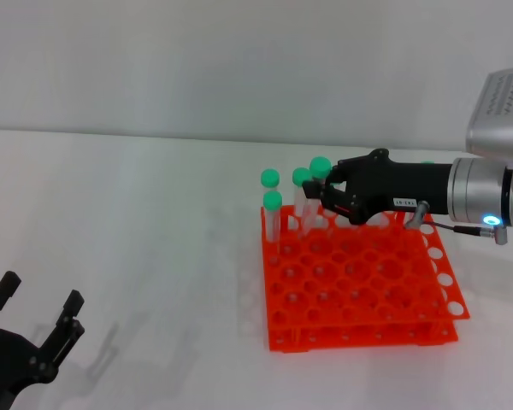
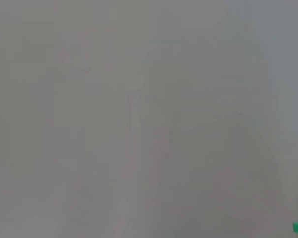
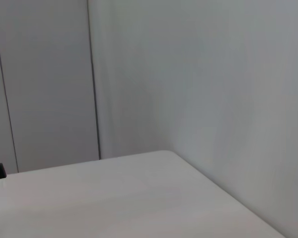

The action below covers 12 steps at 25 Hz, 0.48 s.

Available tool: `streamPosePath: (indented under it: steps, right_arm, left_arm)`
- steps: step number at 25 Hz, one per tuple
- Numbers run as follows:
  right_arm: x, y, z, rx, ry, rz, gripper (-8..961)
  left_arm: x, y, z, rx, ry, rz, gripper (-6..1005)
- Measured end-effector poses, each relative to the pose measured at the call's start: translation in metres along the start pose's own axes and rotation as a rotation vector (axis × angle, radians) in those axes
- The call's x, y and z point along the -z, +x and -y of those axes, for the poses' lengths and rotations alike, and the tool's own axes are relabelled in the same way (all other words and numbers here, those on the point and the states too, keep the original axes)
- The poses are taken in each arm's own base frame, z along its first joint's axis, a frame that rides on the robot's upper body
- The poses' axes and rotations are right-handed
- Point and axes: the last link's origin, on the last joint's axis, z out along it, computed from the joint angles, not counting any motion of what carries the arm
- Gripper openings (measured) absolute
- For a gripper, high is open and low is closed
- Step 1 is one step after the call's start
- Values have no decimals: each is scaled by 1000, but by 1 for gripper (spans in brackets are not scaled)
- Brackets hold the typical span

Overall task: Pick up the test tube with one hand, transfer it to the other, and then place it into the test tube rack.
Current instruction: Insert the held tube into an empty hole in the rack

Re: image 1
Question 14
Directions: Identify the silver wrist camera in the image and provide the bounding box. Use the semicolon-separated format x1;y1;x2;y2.
464;63;513;170

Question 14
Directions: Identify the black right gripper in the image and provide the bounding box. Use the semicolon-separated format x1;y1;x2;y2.
302;148;454;226

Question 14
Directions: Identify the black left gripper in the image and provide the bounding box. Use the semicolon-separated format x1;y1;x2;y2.
0;271;86;410

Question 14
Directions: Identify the dark gripper cable with plugs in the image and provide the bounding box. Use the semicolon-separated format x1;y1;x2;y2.
404;200;510;247

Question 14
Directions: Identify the orange plastic test tube rack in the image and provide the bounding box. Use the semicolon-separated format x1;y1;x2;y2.
259;203;471;354

